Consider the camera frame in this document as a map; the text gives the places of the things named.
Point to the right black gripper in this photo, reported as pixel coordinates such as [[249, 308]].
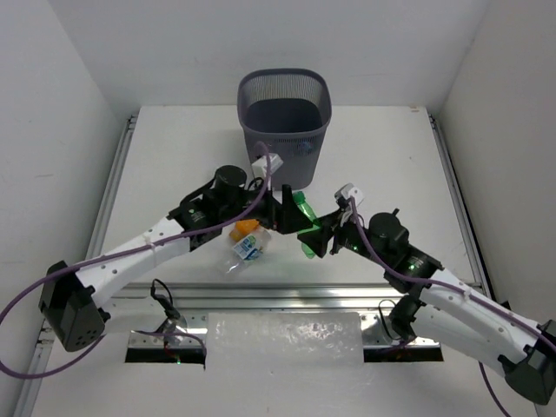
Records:
[[334, 224]]

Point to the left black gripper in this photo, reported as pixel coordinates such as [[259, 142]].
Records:
[[277, 213]]

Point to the green plastic bottle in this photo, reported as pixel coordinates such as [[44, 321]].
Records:
[[306, 209]]

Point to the orange plastic bottle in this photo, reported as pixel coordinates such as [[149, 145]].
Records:
[[242, 228]]

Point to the crushed clear bottle white label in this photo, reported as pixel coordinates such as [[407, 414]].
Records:
[[245, 252]]

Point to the clear bottle colourful label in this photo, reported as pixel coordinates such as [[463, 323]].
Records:
[[304, 147]]

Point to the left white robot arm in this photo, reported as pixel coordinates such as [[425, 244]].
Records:
[[130, 265]]

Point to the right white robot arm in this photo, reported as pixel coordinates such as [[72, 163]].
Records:
[[437, 305]]

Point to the grey mesh waste bin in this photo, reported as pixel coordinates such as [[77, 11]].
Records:
[[278, 107]]

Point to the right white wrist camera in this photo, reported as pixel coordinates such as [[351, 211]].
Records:
[[347, 192]]

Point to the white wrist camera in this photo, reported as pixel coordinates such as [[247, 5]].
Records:
[[347, 192], [266, 165]]

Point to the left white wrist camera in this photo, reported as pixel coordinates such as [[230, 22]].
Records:
[[266, 165]]

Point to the aluminium front rail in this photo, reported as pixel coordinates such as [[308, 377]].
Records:
[[170, 322]]

